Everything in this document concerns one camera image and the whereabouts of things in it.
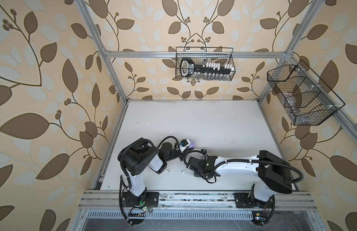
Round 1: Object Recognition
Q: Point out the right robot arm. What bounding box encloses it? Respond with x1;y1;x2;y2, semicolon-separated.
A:
181;148;304;203

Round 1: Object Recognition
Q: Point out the aluminium rail front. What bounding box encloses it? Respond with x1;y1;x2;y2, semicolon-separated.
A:
79;190;317;217

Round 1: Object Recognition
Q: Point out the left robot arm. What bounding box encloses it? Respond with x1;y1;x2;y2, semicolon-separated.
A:
118;136;192;197

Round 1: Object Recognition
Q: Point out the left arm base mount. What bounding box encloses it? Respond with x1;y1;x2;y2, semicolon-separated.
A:
119;191;160;225

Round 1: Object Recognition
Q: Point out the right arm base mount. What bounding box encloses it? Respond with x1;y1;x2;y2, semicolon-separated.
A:
234;192;276;227

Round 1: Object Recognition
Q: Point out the black wire basket back wall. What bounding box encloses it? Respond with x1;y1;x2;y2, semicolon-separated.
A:
175;46;236;82

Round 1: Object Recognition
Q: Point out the black tool with white bits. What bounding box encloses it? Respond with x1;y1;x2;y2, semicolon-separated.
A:
178;58;235;78

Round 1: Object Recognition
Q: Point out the black wire basket right wall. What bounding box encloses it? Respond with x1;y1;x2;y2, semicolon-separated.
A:
267;60;346;126

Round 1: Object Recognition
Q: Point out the purple round charging case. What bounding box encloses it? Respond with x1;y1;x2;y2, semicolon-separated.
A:
189;141;196;148

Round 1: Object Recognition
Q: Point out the black wire basket wall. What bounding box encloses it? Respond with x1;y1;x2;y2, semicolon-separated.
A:
267;60;346;126
175;46;236;82

